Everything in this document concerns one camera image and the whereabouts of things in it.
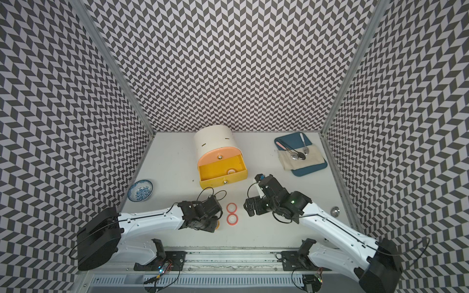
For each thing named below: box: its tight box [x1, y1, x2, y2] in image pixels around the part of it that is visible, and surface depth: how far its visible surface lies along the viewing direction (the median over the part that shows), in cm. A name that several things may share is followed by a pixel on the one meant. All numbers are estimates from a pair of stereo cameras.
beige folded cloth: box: [277, 144, 325, 171], surface depth 107 cm
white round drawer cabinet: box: [193, 125, 248, 178], surface depth 88 cm
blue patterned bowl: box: [127, 179, 154, 203], surface depth 93 cm
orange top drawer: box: [197, 147, 242, 167], surface depth 84 cm
